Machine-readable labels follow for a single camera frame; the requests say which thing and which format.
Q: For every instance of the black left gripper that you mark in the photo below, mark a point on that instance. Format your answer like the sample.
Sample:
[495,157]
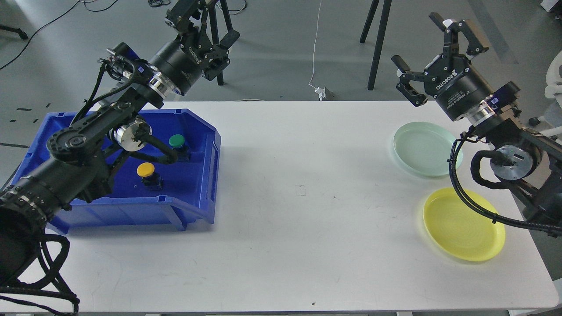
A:
[191,55]

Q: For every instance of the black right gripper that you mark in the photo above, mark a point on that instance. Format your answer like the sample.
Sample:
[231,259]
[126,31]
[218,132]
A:
[458,87]

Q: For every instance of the green push button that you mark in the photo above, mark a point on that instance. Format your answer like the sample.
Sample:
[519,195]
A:
[180,146]

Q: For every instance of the yellow push button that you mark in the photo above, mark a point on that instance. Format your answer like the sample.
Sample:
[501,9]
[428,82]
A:
[151,179]

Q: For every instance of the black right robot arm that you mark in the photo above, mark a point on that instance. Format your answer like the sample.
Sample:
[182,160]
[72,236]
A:
[522,160]

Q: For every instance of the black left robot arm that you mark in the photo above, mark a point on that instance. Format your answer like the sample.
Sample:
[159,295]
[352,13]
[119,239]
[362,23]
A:
[86,155]

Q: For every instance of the light green plate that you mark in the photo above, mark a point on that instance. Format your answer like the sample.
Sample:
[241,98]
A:
[423,148]

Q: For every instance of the yellow plate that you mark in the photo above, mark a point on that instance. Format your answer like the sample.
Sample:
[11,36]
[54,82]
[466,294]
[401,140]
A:
[458,230]

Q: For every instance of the black tripod legs right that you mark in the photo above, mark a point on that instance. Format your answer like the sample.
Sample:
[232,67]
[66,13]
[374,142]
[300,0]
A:
[382,28]

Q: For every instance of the white office chair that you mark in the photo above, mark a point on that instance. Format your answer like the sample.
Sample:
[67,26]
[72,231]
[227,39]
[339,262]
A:
[553,90]

